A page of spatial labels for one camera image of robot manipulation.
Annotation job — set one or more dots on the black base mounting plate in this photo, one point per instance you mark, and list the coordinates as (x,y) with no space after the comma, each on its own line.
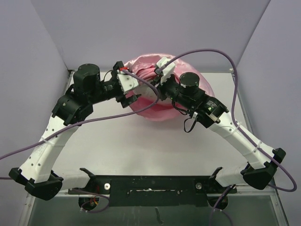
(155,191)

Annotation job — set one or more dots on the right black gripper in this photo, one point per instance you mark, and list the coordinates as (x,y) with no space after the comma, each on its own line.
(160,87)

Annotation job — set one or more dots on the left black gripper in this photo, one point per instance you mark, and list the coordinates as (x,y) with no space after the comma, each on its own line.
(124,100)

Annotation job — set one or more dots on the aluminium frame rail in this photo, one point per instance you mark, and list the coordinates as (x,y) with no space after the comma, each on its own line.
(72,110)

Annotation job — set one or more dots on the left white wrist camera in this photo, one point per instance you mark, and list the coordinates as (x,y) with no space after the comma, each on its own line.
(127,82)

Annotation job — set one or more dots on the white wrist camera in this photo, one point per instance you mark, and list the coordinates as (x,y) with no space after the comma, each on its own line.
(127,82)
(163,70)

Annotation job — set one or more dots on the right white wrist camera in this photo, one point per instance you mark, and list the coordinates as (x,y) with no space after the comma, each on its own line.
(163,70)

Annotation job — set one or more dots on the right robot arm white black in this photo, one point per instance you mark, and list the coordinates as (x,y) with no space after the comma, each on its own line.
(262,159)

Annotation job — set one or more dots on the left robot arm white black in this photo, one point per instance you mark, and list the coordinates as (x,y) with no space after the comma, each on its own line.
(69,113)

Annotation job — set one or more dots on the pink pillow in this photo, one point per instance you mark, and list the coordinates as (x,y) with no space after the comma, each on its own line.
(146,92)

